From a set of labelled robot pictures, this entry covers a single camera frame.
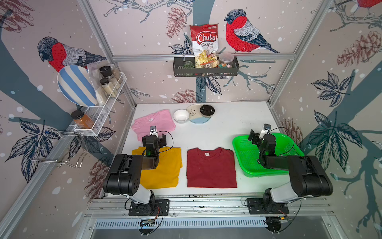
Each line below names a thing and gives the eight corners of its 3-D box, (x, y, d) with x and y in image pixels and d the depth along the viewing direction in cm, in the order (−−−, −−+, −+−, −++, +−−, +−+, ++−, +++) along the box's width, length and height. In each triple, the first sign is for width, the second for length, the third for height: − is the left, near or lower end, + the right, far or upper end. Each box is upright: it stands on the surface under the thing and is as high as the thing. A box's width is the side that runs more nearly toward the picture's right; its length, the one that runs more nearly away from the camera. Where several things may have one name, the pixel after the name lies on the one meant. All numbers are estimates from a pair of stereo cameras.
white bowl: (173, 124, 109) (172, 121, 106) (174, 112, 117) (174, 109, 113) (188, 124, 109) (188, 121, 106) (189, 112, 116) (189, 109, 113)
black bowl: (199, 118, 113) (200, 113, 108) (199, 109, 119) (199, 104, 114) (214, 118, 113) (215, 113, 108) (213, 109, 119) (214, 104, 114)
